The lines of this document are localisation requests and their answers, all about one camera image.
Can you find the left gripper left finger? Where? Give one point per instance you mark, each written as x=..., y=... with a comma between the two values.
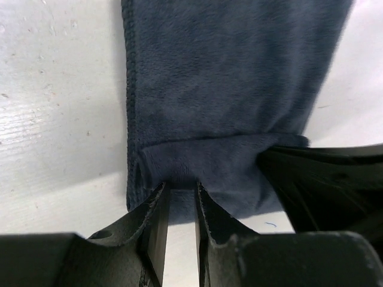
x=129, y=252

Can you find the dark blue towel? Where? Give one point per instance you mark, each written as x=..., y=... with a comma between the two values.
x=211, y=85

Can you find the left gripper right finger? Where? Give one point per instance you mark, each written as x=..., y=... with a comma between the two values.
x=231, y=254

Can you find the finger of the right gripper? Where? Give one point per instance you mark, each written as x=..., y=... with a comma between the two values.
x=326, y=189

